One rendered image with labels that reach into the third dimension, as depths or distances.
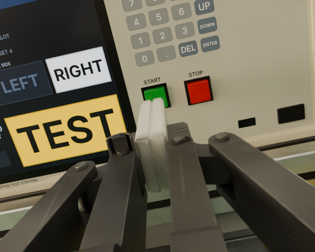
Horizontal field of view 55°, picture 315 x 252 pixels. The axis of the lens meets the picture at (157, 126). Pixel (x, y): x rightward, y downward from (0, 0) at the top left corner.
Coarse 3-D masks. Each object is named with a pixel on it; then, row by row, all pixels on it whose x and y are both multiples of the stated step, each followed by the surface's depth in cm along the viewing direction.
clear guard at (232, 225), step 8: (216, 216) 28; (224, 216) 28; (232, 216) 28; (224, 224) 27; (232, 224) 27; (240, 224) 26; (224, 232) 26; (232, 232) 26; (240, 232) 26; (248, 232) 25; (224, 240) 25; (232, 240) 25; (240, 240) 25; (248, 240) 25; (256, 240) 24; (232, 248) 24; (240, 248) 24; (248, 248) 24; (256, 248) 24; (264, 248) 23
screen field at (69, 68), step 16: (96, 48) 25; (32, 64) 26; (48, 64) 26; (64, 64) 26; (80, 64) 26; (96, 64) 26; (0, 80) 26; (16, 80) 26; (32, 80) 26; (48, 80) 26; (64, 80) 26; (80, 80) 26; (96, 80) 26; (0, 96) 27; (16, 96) 27; (32, 96) 27
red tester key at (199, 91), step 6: (192, 84) 26; (198, 84) 26; (204, 84) 26; (192, 90) 26; (198, 90) 26; (204, 90) 26; (192, 96) 26; (198, 96) 26; (204, 96) 26; (210, 96) 26; (192, 102) 26
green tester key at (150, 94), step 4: (152, 88) 26; (156, 88) 26; (160, 88) 26; (144, 92) 26; (148, 92) 26; (152, 92) 26; (156, 92) 26; (160, 92) 26; (164, 92) 26; (148, 96) 26; (152, 96) 26; (156, 96) 26; (160, 96) 26; (164, 96) 26; (164, 100) 26; (164, 104) 26
